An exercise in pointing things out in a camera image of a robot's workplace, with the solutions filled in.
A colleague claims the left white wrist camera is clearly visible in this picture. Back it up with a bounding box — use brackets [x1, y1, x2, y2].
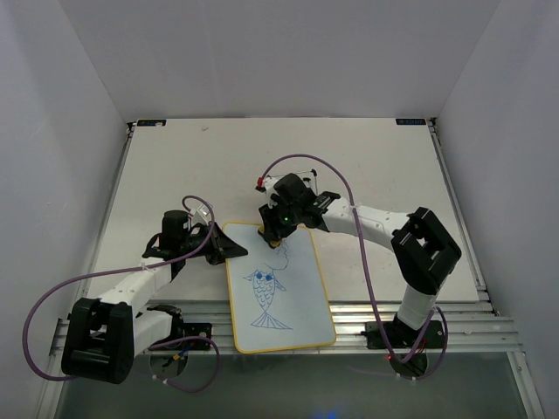
[190, 203, 214, 225]

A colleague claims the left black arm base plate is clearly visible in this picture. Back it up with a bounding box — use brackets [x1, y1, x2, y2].
[148, 323, 212, 352]

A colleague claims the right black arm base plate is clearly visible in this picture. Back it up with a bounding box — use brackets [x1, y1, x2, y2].
[361, 320, 445, 349]

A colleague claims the purple cable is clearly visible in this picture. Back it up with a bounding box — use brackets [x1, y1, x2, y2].
[24, 196, 221, 393]
[261, 152, 449, 382]

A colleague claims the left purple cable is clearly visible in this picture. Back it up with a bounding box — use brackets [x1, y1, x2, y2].
[24, 196, 221, 393]

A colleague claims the aluminium rail frame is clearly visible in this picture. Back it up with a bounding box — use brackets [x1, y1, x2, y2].
[48, 287, 525, 357]

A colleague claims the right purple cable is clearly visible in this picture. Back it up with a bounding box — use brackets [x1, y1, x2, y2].
[261, 152, 449, 382]

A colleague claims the left blue corner label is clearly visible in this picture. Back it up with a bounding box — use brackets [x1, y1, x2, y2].
[136, 119, 167, 127]

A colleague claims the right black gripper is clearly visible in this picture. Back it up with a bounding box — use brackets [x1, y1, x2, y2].
[258, 197, 300, 244]

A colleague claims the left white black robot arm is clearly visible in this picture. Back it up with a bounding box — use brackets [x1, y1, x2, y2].
[61, 210, 248, 384]

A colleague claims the yellow framed whiteboard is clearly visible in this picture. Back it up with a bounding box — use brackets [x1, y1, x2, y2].
[224, 223, 337, 354]

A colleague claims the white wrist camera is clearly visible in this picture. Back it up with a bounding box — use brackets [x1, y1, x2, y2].
[190, 203, 214, 225]
[255, 175, 280, 208]

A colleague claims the blue corner label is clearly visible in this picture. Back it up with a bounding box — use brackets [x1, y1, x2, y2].
[395, 118, 427, 126]
[136, 119, 167, 127]

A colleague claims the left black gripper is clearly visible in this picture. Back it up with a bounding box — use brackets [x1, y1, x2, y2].
[181, 222, 248, 265]

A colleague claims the yellow black eraser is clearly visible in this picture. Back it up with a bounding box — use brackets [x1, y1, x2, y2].
[258, 224, 282, 249]

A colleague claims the right blue corner label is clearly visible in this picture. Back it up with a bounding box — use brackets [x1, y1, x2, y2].
[395, 118, 427, 126]

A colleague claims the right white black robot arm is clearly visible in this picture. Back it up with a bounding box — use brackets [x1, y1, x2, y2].
[256, 174, 462, 348]

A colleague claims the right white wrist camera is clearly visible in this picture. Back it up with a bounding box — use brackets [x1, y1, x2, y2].
[255, 175, 280, 208]

